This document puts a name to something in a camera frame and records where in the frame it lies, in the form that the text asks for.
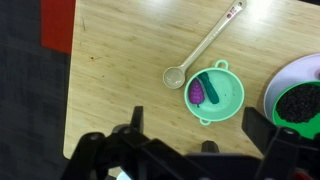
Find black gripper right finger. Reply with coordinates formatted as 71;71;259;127
241;106;320;180

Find purple toy eggplant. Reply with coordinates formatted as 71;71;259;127
188;78;205;108

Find mint green colander bowl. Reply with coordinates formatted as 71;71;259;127
183;59;245;126

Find lilac round plate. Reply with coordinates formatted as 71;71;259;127
263;53;320;124

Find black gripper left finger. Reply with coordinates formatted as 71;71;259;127
61;105;188;180

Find teal toy cucumber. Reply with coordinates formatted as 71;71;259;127
198;72;220;105

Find red floor mat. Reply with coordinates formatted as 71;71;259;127
40;0;77;55

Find black beans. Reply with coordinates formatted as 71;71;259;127
275;83;320;124

